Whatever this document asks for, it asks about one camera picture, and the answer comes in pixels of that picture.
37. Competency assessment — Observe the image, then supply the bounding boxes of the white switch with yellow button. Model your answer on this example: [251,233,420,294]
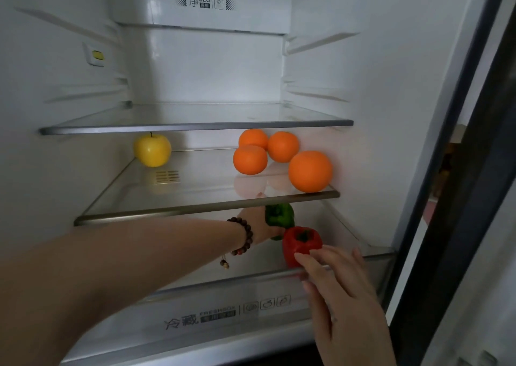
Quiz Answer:
[82,42,106,67]

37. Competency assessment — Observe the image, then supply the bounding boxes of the dark refrigerator door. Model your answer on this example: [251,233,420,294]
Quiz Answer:
[388,0,516,366]

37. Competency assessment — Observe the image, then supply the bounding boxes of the short glass shelf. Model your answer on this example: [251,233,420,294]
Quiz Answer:
[74,148,341,227]

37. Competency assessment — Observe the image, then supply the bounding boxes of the person's left hand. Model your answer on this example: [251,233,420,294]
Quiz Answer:
[237,206,287,246]

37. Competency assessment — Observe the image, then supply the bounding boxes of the yellow apple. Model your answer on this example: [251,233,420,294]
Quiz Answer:
[133,132,172,168]

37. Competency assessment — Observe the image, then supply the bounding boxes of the red bell pepper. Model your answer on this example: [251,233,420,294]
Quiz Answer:
[282,226,324,269]

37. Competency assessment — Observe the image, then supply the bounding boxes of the green bell pepper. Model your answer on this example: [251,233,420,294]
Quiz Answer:
[264,203,296,241]

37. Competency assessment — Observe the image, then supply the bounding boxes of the long glass shelf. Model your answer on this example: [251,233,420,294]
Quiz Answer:
[39,101,354,136]

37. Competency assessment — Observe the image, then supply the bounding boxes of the clear crisper drawer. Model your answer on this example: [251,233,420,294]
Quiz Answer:
[60,247,398,365]

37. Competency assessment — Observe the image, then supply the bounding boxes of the person's left forearm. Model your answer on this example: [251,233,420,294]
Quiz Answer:
[0,217,245,366]

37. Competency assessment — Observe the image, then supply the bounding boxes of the person's right hand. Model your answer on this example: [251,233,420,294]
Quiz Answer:
[295,244,399,366]

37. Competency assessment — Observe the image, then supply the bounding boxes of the brown bead bracelet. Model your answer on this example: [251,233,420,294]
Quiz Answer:
[219,216,254,270]

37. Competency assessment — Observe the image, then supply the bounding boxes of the small orange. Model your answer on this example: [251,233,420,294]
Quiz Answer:
[233,145,268,176]
[238,129,270,152]
[267,131,300,164]

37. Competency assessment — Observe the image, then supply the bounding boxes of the white refrigerator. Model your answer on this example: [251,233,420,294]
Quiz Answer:
[0,0,502,366]

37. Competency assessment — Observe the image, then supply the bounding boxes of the large orange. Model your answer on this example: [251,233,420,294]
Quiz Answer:
[288,150,334,194]

